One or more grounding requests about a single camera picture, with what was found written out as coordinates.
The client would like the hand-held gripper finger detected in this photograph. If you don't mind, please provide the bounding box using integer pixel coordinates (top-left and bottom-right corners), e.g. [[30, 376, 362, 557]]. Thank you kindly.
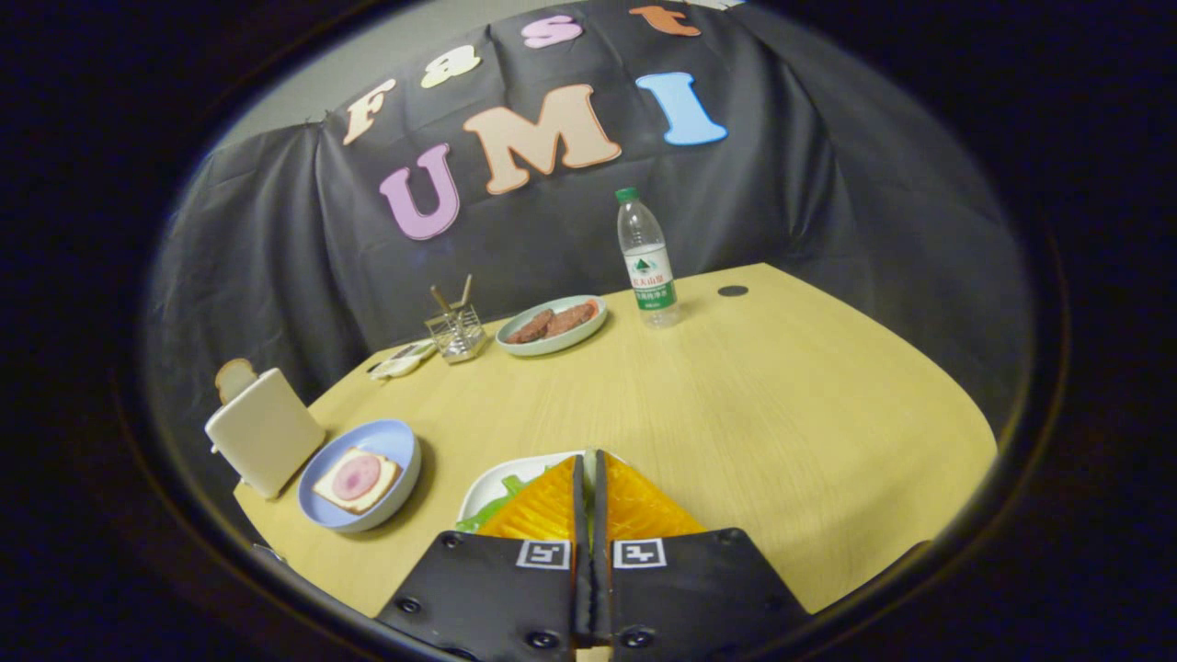
[[593, 449, 812, 662], [375, 453, 594, 662]]

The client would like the green lettuce leaf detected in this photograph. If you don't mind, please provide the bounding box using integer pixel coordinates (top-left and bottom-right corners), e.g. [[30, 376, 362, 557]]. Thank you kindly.
[[455, 474, 534, 534]]

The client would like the white square plate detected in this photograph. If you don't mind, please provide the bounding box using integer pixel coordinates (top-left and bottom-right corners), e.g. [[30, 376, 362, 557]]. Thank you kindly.
[[457, 450, 626, 534]]

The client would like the green plate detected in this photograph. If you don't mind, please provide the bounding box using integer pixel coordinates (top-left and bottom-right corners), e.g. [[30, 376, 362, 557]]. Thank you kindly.
[[495, 294, 609, 358]]

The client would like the brown meat patty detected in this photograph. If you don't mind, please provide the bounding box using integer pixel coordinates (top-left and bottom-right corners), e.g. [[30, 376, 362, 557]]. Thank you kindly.
[[508, 309, 555, 346], [544, 302, 599, 337]]

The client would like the white bread slice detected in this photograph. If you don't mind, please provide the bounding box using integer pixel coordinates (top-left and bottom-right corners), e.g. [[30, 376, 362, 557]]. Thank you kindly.
[[312, 447, 403, 515]]

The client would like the blue plate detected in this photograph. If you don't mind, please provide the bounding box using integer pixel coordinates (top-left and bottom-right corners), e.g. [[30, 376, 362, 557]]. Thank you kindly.
[[298, 419, 423, 534]]

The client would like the pink ham slice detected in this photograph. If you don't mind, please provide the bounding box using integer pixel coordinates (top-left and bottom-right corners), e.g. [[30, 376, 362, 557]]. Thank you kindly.
[[332, 453, 383, 502]]

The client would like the white divided sauce dish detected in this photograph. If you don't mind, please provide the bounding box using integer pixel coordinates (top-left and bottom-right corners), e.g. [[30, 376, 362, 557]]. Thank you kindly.
[[369, 338, 439, 381]]

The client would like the clear plastic water bottle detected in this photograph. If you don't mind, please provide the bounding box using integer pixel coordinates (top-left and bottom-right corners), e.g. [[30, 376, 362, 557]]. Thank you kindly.
[[615, 187, 683, 329]]

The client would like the white toaster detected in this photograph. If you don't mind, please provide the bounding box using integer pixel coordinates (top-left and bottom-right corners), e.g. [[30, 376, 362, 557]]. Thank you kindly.
[[204, 368, 326, 500]]

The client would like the black backdrop cloth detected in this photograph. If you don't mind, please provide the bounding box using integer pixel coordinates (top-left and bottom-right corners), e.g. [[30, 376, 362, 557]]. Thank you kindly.
[[143, 0, 1035, 553]]

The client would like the wire utensil holder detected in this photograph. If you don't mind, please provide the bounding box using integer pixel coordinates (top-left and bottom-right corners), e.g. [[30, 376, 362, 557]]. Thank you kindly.
[[424, 303, 487, 365]]

